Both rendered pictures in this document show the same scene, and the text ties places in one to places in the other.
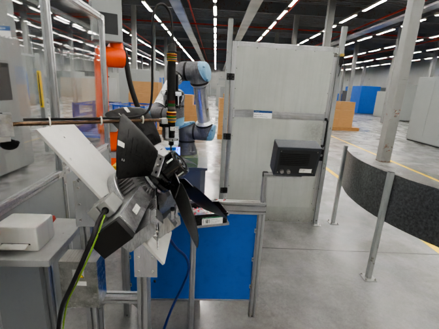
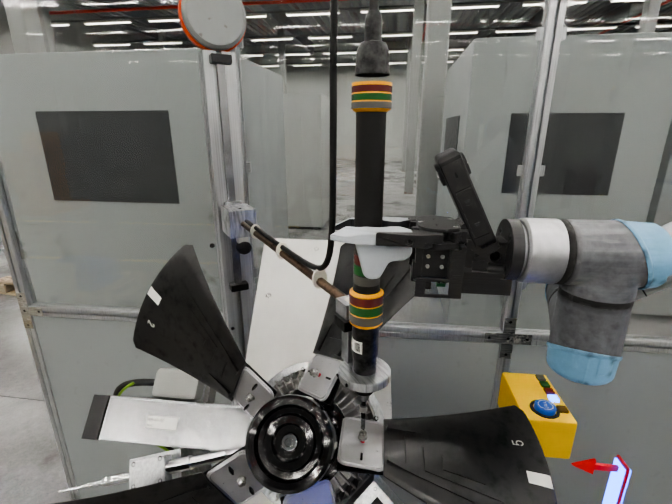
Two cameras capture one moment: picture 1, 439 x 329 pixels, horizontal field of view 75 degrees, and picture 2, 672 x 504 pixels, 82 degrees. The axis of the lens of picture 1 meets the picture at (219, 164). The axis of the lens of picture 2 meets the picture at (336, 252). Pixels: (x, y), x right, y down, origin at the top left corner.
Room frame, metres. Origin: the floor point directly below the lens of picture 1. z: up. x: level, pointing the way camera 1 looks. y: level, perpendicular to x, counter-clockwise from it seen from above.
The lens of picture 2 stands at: (1.31, -0.22, 1.61)
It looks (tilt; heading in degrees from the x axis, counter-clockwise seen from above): 17 degrees down; 100
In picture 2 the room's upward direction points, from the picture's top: straight up
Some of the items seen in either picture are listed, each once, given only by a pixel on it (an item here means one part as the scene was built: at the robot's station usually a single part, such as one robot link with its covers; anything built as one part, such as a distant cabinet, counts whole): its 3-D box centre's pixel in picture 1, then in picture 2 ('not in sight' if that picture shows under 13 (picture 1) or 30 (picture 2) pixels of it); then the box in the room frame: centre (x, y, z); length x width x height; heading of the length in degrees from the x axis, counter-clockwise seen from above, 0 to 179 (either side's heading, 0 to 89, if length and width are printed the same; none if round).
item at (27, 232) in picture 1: (23, 233); not in sight; (1.04, 0.79, 0.92); 0.17 x 0.16 x 0.11; 93
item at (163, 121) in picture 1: (169, 129); (360, 341); (1.26, 0.23, 1.34); 0.09 x 0.07 x 0.10; 128
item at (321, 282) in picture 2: (99, 121); (281, 252); (1.08, 0.46, 1.39); 0.54 x 0.01 x 0.01; 128
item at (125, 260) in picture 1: (125, 264); not in sight; (1.61, 0.58, 0.39); 0.04 x 0.04 x 0.78; 3
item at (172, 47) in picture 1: (171, 93); (368, 229); (1.27, 0.22, 1.50); 0.04 x 0.04 x 0.46
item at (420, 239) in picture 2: not in sight; (413, 236); (1.32, 0.20, 1.50); 0.09 x 0.05 x 0.02; 14
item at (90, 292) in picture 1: (83, 278); not in sight; (1.02, 0.55, 0.73); 0.15 x 0.09 x 0.22; 93
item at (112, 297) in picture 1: (119, 297); not in sight; (1.12, 0.44, 0.56); 0.19 x 0.04 x 0.04; 93
